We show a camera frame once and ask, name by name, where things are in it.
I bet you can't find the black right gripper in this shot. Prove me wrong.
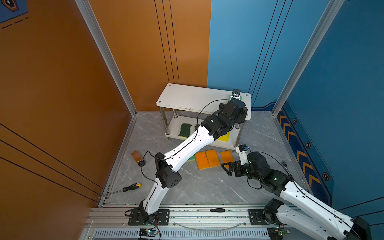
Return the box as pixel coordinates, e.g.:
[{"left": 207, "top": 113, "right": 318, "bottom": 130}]
[{"left": 221, "top": 159, "right": 263, "bottom": 183}]

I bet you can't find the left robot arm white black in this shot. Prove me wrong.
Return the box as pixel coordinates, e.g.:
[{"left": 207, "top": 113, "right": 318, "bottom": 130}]
[{"left": 139, "top": 99, "right": 248, "bottom": 223}]

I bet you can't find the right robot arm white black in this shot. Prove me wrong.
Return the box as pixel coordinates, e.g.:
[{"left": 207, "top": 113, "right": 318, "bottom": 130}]
[{"left": 222, "top": 151, "right": 372, "bottom": 240}]

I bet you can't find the white two-tier shelf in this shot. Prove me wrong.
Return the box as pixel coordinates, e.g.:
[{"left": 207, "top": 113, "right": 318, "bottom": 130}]
[{"left": 155, "top": 83, "right": 252, "bottom": 151}]

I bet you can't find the orange sponge right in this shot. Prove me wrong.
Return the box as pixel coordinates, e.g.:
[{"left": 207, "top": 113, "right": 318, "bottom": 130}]
[{"left": 220, "top": 151, "right": 235, "bottom": 164}]

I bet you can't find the orange sponge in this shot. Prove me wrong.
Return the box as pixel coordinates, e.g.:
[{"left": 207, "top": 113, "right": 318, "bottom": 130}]
[
  {"left": 195, "top": 152, "right": 210, "bottom": 170},
  {"left": 220, "top": 151, "right": 235, "bottom": 164},
  {"left": 206, "top": 150, "right": 221, "bottom": 168}
]

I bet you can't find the orange sponge middle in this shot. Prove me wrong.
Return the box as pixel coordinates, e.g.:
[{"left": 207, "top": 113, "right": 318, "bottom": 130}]
[{"left": 206, "top": 150, "right": 221, "bottom": 168}]

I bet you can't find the orange sponge left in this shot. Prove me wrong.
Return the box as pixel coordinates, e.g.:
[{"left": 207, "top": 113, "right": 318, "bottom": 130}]
[{"left": 195, "top": 152, "right": 210, "bottom": 170}]

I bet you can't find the right green circuit board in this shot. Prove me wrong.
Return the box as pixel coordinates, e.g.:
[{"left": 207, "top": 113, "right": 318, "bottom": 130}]
[{"left": 268, "top": 228, "right": 291, "bottom": 240}]

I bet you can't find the green circuit board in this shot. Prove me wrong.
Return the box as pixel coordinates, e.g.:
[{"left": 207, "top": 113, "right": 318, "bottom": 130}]
[
  {"left": 138, "top": 228, "right": 161, "bottom": 240},
  {"left": 268, "top": 228, "right": 291, "bottom": 240}
]

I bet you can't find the left green circuit board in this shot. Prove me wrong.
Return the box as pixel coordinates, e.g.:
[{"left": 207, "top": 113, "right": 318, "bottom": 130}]
[{"left": 138, "top": 228, "right": 161, "bottom": 240}]

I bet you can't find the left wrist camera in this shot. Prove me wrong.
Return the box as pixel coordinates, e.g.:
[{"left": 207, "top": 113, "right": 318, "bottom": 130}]
[{"left": 231, "top": 89, "right": 241, "bottom": 97}]

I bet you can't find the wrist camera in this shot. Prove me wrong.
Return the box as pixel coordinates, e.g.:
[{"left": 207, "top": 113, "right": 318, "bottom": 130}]
[
  {"left": 236, "top": 145, "right": 250, "bottom": 165},
  {"left": 231, "top": 89, "right": 241, "bottom": 97}
]

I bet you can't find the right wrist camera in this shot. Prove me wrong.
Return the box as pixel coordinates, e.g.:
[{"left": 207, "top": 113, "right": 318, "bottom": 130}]
[{"left": 236, "top": 145, "right": 250, "bottom": 165}]

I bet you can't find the black screwdriver on rail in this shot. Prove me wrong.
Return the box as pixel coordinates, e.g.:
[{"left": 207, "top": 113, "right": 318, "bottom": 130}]
[{"left": 210, "top": 208, "right": 226, "bottom": 213}]

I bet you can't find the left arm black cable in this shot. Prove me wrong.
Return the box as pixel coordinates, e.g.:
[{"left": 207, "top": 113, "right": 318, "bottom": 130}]
[{"left": 139, "top": 98, "right": 230, "bottom": 185}]

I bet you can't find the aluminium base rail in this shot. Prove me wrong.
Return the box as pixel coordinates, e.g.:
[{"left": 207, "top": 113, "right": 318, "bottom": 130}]
[{"left": 78, "top": 203, "right": 343, "bottom": 240}]

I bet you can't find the clear cable on rail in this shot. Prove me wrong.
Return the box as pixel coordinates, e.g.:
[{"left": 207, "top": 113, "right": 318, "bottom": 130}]
[{"left": 170, "top": 220, "right": 248, "bottom": 232}]

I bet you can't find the yellow black handled screwdriver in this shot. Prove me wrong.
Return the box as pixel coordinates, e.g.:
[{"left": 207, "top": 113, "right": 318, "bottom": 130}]
[{"left": 97, "top": 183, "right": 142, "bottom": 199}]

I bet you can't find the brown sponge by wall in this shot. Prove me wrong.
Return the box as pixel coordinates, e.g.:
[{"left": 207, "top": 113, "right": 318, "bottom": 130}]
[{"left": 131, "top": 151, "right": 146, "bottom": 167}]

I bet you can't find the right aluminium corner post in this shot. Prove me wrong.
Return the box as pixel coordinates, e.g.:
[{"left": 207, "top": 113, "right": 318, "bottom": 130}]
[{"left": 272, "top": 0, "right": 345, "bottom": 117}]

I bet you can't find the aluminium corner post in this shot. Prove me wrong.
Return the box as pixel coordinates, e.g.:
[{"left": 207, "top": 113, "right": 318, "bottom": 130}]
[
  {"left": 272, "top": 0, "right": 345, "bottom": 117},
  {"left": 75, "top": 0, "right": 137, "bottom": 117}
]

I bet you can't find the left aluminium corner post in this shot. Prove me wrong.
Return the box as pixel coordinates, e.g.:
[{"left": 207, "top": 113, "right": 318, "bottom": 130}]
[{"left": 75, "top": 0, "right": 137, "bottom": 117}]

